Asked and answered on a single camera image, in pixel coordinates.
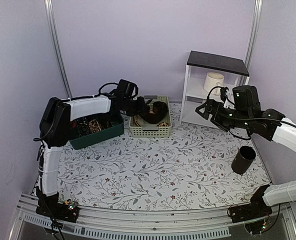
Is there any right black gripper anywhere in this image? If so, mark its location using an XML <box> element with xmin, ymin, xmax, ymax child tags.
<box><xmin>196</xmin><ymin>98</ymin><xmax>252</xmax><ymax>132</ymax></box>

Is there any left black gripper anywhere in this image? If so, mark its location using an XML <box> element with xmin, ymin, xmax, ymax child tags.
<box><xmin>124</xmin><ymin>95</ymin><xmax>147</xmax><ymax>116</ymax></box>

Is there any dark red patterned tie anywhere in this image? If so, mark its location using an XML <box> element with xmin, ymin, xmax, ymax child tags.
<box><xmin>139</xmin><ymin>101</ymin><xmax>168</xmax><ymax>124</ymax></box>

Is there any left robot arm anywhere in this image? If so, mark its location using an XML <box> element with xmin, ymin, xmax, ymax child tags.
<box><xmin>34</xmin><ymin>79</ymin><xmax>147</xmax><ymax>218</ymax></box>

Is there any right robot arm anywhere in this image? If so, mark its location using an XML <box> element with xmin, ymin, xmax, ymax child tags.
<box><xmin>195</xmin><ymin>85</ymin><xmax>296</xmax><ymax>218</ymax></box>

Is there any tan black patterned tie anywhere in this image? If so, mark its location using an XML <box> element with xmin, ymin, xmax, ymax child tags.
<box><xmin>133</xmin><ymin>116</ymin><xmax>170</xmax><ymax>127</ymax></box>

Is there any beige plastic slotted basket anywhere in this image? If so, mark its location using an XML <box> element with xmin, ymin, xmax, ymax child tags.
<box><xmin>129</xmin><ymin>95</ymin><xmax>172</xmax><ymax>138</ymax></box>

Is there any dark green divided organizer box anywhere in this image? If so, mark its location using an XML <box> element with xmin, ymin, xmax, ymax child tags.
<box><xmin>69</xmin><ymin>113</ymin><xmax>124</xmax><ymax>150</ymax></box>

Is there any dark brown rolled tie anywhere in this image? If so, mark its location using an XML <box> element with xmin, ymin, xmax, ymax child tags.
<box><xmin>99</xmin><ymin>117</ymin><xmax>112</xmax><ymax>129</ymax></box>

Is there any dark brown cylinder cup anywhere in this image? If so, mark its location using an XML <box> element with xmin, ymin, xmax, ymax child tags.
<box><xmin>231</xmin><ymin>145</ymin><xmax>256</xmax><ymax>175</ymax></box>

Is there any cream ceramic mug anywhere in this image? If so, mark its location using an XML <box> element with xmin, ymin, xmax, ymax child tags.
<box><xmin>203</xmin><ymin>72</ymin><xmax>224</xmax><ymax>96</ymax></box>

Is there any tan patterned rolled tie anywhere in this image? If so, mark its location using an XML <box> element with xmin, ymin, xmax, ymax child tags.
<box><xmin>89</xmin><ymin>119</ymin><xmax>102</xmax><ymax>134</ymax></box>

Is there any white shelf with black top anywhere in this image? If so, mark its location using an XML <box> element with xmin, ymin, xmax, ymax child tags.
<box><xmin>179</xmin><ymin>51</ymin><xmax>250</xmax><ymax>128</ymax></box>

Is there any black white dotted rolled tie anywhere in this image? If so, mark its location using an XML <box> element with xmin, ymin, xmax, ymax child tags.
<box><xmin>77</xmin><ymin>117</ymin><xmax>91</xmax><ymax>137</ymax></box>

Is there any floral white table mat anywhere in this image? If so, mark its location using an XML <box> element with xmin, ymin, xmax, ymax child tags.
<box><xmin>36</xmin><ymin>101</ymin><xmax>272</xmax><ymax>211</ymax></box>

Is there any red black rolled tie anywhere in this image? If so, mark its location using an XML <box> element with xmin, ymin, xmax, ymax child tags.
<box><xmin>70</xmin><ymin>119</ymin><xmax>79</xmax><ymax>131</ymax></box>

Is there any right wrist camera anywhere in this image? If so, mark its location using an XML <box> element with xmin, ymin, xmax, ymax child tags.
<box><xmin>220</xmin><ymin>87</ymin><xmax>233</xmax><ymax>109</ymax></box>

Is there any right aluminium frame post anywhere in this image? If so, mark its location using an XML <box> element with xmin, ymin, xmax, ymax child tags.
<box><xmin>244</xmin><ymin>0</ymin><xmax>263</xmax><ymax>72</ymax></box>

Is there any aluminium frame post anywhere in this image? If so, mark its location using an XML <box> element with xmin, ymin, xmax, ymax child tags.
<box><xmin>44</xmin><ymin>0</ymin><xmax>72</xmax><ymax>98</ymax></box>
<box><xmin>244</xmin><ymin>0</ymin><xmax>263</xmax><ymax>72</ymax></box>

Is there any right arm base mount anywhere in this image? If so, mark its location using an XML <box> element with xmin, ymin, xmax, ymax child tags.
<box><xmin>227</xmin><ymin>200</ymin><xmax>272</xmax><ymax>223</ymax></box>

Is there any aluminium front rail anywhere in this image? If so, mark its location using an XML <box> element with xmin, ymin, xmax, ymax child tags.
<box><xmin>9</xmin><ymin>194</ymin><xmax>296</xmax><ymax>240</ymax></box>

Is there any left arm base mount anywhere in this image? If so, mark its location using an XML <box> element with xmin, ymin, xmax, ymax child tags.
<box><xmin>36</xmin><ymin>197</ymin><xmax>80</xmax><ymax>223</ymax></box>

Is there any left aluminium frame post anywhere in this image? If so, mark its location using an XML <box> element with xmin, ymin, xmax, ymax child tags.
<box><xmin>44</xmin><ymin>0</ymin><xmax>72</xmax><ymax>98</ymax></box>

